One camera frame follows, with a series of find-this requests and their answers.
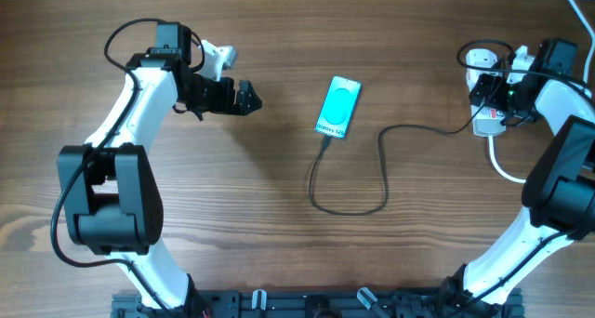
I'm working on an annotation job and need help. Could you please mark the black mounting rail base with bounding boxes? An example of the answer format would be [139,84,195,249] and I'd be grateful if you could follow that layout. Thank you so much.
[110,288,525,318]

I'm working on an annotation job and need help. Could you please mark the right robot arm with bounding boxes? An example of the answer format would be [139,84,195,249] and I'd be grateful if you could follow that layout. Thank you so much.
[456,39,594,314]

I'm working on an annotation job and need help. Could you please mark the teal screen smartphone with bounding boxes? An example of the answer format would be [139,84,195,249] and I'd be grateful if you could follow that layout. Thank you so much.
[315,75,362,139]

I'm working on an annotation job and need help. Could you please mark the white power strip cord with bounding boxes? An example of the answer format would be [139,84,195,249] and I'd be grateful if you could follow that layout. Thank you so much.
[487,0,595,185]

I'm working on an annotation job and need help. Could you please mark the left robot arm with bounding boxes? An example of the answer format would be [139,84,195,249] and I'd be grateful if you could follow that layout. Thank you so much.
[51,20,262,317]

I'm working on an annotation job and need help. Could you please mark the white power strip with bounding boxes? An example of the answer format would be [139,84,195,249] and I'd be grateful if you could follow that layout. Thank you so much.
[465,48,506,137]

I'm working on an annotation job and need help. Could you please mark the black charger cable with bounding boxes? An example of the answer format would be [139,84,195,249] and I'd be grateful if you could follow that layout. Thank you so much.
[307,57,508,218]

